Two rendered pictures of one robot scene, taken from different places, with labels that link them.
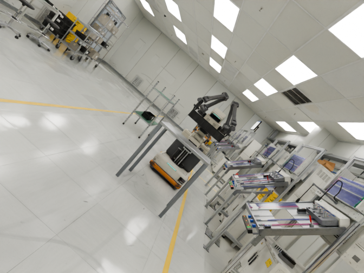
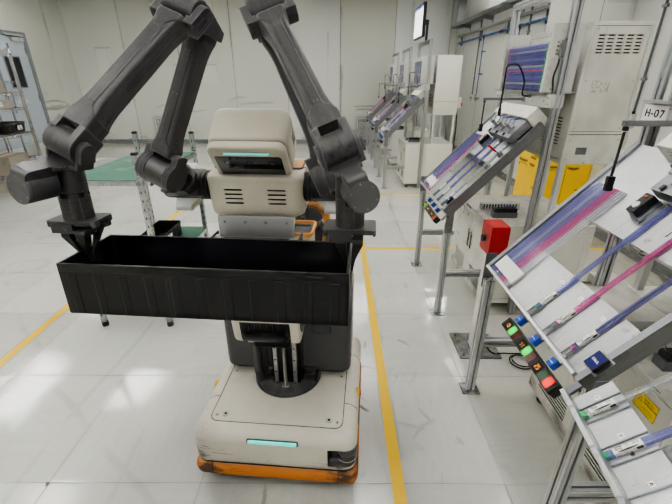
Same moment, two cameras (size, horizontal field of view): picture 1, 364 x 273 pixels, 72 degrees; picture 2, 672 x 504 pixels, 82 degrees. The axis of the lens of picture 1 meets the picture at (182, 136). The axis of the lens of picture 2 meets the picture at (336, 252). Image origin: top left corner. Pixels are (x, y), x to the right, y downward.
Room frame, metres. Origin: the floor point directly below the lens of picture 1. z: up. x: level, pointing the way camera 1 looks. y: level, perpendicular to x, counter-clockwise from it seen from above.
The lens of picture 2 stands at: (2.80, -0.40, 1.46)
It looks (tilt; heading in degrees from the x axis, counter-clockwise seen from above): 24 degrees down; 359
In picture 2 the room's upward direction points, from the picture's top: straight up
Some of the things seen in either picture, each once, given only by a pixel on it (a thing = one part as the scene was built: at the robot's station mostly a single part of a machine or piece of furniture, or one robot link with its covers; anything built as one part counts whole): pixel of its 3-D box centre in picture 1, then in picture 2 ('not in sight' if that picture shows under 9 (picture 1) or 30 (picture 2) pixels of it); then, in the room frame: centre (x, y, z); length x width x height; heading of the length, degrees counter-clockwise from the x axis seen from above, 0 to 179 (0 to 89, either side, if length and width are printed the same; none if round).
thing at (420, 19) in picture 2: (256, 127); (423, 23); (8.61, -1.68, 2.10); 0.58 x 0.14 x 0.41; 178
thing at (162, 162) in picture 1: (171, 168); (290, 394); (4.12, -0.22, 0.16); 0.67 x 0.64 x 0.25; 174
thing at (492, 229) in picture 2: (225, 190); (484, 289); (4.64, -1.27, 0.39); 0.24 x 0.24 x 0.78; 88
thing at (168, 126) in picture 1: (165, 167); not in sight; (2.90, -0.09, 0.40); 0.70 x 0.45 x 0.80; 84
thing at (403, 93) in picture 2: (232, 150); (408, 109); (10.06, -1.86, 0.95); 1.37 x 0.82 x 1.90; 88
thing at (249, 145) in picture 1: (236, 155); (425, 116); (8.61, -1.82, 0.95); 1.36 x 0.82 x 1.90; 88
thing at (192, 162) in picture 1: (189, 148); (289, 302); (4.21, -0.23, 0.59); 0.55 x 0.34 x 0.83; 84
